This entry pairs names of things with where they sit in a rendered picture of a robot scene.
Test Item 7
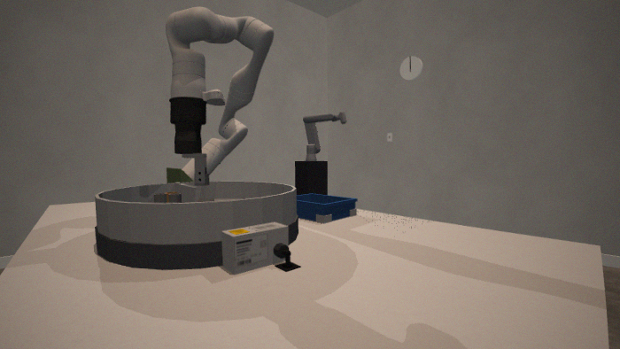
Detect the blue rectangular tray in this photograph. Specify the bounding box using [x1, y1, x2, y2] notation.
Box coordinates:
[297, 193, 357, 223]

